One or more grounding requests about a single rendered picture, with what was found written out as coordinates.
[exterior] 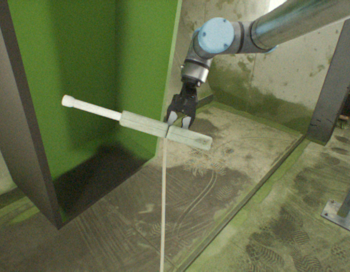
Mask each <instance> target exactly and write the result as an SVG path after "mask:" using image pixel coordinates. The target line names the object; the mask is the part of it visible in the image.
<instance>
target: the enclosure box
mask: <svg viewBox="0 0 350 272"><path fill-rule="evenodd" d="M181 6H182V0H0V150H1V153H2V156H3V158H4V161H5V163H6V166H7V168H8V170H9V173H10V175H11V178H12V180H13V182H14V183H15V184H16V185H17V186H18V187H19V188H20V189H21V190H22V192H23V193H24V194H25V195H26V196H27V197H28V198H29V199H30V200H31V201H32V202H33V204H34V205H35V206H36V207H37V208H38V209H39V210H40V211H41V212H42V213H43V214H44V215H45V217H46V218H47V219H48V220H49V221H50V222H51V223H52V224H53V225H54V226H55V227H56V229H57V230H59V229H61V228H62V227H64V226H65V225H66V224H68V223H69V222H70V221H72V220H73V219H74V218H76V217H77V216H78V215H80V214H81V213H82V212H84V211H85V210H86V209H88V208H89V207H91V206H92V205H93V204H95V203H96V202H97V201H99V200H100V199H101V198H103V197H104V196H105V195H107V194H108V193H109V192H111V191H112V190H113V189H115V188H116V187H118V186H119V185H120V184H122V183H123V182H124V181H126V180H127V179H128V178H130V177H131V176H132V175H134V174H135V173H136V172H138V171H139V170H140V169H142V168H143V167H145V166H146V165H147V164H149V163H150V162H151V161H153V160H154V159H155V158H157V156H158V152H159V145H160V139H161V137H158V136H155V135H152V134H149V133H145V132H141V131H138V130H135V129H132V128H129V127H125V126H122V125H120V124H119V122H120V121H119V120H115V119H112V118H109V117H105V116H103V115H99V114H96V113H92V112H89V111H85V110H82V109H79V108H76V107H68V106H64V105H62V101H63V97H64V96H65V95H67V96H71V97H73V98H74V99H76V100H80V101H83V102H86V103H89V104H92V105H96V106H99V107H103V108H106V109H109V110H112V111H116V112H119V113H121V114H122V112H123V110H124V111H128V112H132V113H135V114H138V115H141V116H144V117H147V118H151V119H154V120H157V121H161V122H163V119H164V112H165V108H166V101H167V94H168V87H169V81H170V74H171V67H172V63H173V56H174V50H175V43H176V36H177V30H178V25H179V19H180V12H181Z"/></svg>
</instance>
